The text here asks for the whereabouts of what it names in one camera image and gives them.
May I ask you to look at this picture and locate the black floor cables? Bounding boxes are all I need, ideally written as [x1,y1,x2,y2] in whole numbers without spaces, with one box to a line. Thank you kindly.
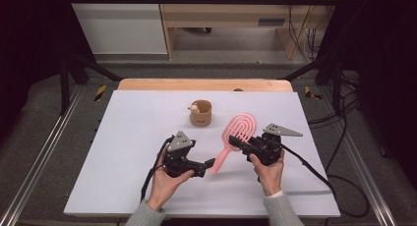
[308,72,362,126]

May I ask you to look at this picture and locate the black horizontal frame bar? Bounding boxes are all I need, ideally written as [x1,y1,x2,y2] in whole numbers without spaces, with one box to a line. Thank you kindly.
[65,0,342,6]

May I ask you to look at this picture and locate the left hand-held gripper black cable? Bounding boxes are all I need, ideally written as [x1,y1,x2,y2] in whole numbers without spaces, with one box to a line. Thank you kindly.
[140,136,174,202]

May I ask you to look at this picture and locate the pink hairbrush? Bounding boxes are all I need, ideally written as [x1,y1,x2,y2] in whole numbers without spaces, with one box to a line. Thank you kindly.
[208,112,259,176]

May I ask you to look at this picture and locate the black curtain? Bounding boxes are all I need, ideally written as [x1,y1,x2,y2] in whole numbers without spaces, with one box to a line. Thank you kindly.
[319,0,417,188]
[0,0,96,139]

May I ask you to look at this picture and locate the person's left hand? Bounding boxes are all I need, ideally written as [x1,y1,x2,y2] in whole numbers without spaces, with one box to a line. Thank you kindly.
[147,146,195,211]

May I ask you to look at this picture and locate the person's right hand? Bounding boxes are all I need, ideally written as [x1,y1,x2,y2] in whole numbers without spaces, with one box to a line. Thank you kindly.
[246,150,285,197]

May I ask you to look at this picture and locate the black metal frame stand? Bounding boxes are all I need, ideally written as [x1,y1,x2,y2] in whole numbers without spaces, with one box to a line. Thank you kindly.
[281,52,344,115]
[58,52,123,116]

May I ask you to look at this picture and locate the right hand-held gripper black cable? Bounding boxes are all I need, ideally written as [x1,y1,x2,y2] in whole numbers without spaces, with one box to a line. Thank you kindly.
[279,143,371,219]

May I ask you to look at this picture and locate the hand-held gripper black cable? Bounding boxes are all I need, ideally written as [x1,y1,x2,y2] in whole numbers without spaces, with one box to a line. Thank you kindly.
[140,136,174,202]
[279,143,371,219]

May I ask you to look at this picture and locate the wooden table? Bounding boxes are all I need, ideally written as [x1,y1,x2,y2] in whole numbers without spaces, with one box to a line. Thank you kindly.
[117,78,294,92]

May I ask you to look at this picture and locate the yellow black hazard tape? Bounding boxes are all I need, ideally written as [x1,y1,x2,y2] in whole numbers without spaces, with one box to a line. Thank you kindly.
[304,85,323,101]
[93,85,108,102]

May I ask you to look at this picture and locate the brown cup with small figurine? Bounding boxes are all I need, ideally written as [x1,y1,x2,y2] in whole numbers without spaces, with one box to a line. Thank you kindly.
[187,99,213,128]

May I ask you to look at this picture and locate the bundle of hanging cables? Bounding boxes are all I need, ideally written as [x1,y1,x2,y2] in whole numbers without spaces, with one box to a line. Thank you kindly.
[286,0,326,62]

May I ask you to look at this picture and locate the light wooden desk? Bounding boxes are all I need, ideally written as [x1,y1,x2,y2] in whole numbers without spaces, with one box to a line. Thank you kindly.
[156,0,342,61]

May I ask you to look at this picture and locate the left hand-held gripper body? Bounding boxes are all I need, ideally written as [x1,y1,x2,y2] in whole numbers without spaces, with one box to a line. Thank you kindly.
[162,131,207,179]

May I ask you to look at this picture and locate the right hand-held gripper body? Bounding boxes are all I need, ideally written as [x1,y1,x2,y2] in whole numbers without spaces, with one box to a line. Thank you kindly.
[242,122,304,183]

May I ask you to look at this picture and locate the white cabinet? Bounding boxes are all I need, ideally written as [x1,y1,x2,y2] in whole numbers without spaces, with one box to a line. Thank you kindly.
[65,0,168,56]

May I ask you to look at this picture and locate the aluminium floor rail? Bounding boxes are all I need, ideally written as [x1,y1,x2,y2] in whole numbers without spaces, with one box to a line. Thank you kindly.
[319,86,398,226]
[0,85,85,226]

